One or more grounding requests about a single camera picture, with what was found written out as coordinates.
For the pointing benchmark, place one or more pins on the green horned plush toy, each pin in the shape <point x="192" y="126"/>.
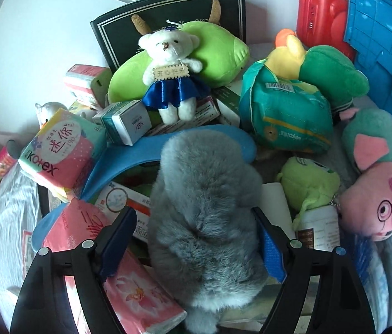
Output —
<point x="222" y="54"/>

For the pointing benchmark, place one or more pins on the white teal medicine box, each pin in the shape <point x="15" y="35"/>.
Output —
<point x="125" y="122"/>

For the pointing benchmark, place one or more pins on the grey furry plush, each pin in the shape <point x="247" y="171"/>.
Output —
<point x="202" y="235"/>

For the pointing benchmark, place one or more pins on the white paper roll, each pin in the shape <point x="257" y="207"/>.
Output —
<point x="275" y="207"/>

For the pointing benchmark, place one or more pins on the black gift box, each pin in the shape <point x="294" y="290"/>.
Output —
<point x="118" y="38"/>

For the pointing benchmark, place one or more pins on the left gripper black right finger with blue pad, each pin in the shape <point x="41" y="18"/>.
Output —
<point x="341" y="305"/>

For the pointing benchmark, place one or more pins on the white duck toy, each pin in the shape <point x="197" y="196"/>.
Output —
<point x="46" y="111"/>

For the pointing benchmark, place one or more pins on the white green box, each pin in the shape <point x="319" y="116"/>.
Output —
<point x="227" y="101"/>

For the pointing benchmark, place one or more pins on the white teddy bear blue dress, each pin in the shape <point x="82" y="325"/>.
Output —
<point x="172" y="77"/>

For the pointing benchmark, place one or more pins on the teal snack bag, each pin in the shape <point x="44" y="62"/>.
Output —
<point x="284" y="114"/>

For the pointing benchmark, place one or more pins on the pink pig plush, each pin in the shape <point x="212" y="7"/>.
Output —
<point x="365" y="208"/>

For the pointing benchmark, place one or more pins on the small green frog plush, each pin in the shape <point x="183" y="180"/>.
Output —
<point x="307" y="185"/>

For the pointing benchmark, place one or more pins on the pink white carton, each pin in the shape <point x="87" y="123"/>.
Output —
<point x="89" y="84"/>

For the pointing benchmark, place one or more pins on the green yellow duck plush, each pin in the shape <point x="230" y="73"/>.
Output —
<point x="322" y="66"/>

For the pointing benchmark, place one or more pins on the pink Kotex pack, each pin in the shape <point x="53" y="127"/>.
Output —
<point x="63" y="153"/>

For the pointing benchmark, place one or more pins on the blue foam insole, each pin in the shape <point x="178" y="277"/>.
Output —
<point x="117" y="159"/>

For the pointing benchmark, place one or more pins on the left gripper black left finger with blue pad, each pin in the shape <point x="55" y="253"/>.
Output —
<point x="43" y="305"/>

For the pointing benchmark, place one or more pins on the pink tissue pack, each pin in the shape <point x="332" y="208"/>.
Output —
<point x="140" y="303"/>

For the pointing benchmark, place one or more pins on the red chips can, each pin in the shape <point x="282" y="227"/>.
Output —
<point x="9" y="155"/>

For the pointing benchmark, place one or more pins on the red toy suitcase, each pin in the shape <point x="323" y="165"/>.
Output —
<point x="323" y="22"/>

